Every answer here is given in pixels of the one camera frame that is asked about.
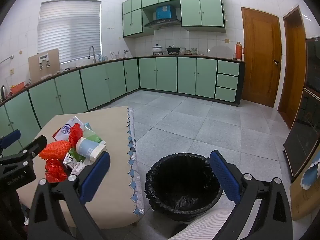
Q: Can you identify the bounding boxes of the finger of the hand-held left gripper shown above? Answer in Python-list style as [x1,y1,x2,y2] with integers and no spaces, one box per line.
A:
[0,135,48,167]
[0,129,21,150]

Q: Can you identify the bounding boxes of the white window blind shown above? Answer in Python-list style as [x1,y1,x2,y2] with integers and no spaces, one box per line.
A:
[37,0,102,64]

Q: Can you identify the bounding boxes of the white cup with blue label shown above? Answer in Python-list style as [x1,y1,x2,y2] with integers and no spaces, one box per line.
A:
[75,137,107,162]

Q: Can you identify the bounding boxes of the dark glass cabinet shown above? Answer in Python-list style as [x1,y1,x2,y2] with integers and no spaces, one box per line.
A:
[282,37,320,183]

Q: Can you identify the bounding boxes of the blue and white doily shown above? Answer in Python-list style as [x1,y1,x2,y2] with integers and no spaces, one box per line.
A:
[300,152,320,190]

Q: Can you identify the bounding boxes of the wooden board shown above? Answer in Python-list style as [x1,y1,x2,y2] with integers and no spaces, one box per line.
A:
[289,172,320,222]

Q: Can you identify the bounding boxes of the red plastic basin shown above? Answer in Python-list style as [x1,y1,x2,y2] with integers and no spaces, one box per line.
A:
[10,81,27,93]

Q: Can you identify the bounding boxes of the green kitchen cabinets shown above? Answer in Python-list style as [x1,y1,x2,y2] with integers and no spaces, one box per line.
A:
[122,0,227,38]
[0,56,245,135]

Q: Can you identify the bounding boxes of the green lower kitchen cabinets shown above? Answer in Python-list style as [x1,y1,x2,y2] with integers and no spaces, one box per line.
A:
[0,56,245,135]

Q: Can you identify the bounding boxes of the wide wooden door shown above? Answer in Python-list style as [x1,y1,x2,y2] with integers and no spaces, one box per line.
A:
[241,7,281,108]

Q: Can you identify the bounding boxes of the small green wrapper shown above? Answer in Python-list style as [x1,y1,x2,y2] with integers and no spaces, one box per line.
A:
[67,148,87,163]

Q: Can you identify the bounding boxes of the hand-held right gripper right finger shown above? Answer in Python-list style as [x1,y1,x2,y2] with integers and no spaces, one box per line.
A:
[209,150,293,240]

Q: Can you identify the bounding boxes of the white tissue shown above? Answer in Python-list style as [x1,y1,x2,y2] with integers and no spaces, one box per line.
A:
[70,159,94,177]

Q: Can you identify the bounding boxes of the orange foam fruit net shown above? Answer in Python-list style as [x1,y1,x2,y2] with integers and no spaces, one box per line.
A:
[39,141,72,160]

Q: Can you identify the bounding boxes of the red plastic mesh wrapper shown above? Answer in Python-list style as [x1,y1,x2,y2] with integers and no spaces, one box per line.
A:
[44,159,68,183]
[68,125,84,153]

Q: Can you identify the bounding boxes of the green upper kitchen cabinets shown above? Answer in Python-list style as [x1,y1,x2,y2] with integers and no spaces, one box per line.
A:
[122,0,227,38]

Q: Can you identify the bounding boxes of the narrow wooden door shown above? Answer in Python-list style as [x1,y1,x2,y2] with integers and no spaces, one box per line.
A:
[277,5,308,130]

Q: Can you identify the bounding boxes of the white packet with blue print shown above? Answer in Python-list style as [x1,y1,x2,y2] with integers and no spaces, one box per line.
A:
[52,116,84,142]

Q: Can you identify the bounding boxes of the blue box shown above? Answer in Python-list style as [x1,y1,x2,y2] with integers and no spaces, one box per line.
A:
[156,5,175,20]

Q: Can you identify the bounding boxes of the green and white packet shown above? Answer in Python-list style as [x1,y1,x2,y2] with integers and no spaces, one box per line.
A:
[81,122,107,147]

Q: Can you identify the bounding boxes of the white device on cardboard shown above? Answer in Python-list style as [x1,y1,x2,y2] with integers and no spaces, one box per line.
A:
[37,52,52,70]

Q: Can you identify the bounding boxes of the white and black wrapper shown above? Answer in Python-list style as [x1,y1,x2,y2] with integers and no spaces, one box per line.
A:
[62,153,78,170]

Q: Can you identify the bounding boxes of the black range hood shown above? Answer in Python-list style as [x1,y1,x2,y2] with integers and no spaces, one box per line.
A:
[144,19,182,29]

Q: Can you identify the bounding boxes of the person's striped trouser leg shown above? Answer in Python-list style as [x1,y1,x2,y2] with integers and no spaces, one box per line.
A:
[167,207,234,240]

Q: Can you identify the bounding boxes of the red thermos flask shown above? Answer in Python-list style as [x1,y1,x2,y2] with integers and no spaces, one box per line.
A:
[235,41,245,61]

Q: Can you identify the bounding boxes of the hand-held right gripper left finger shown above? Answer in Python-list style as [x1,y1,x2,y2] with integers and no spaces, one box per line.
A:
[27,151,112,240]

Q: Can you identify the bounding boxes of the bin with black bag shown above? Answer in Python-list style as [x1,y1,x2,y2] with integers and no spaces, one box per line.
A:
[145,153,224,222]

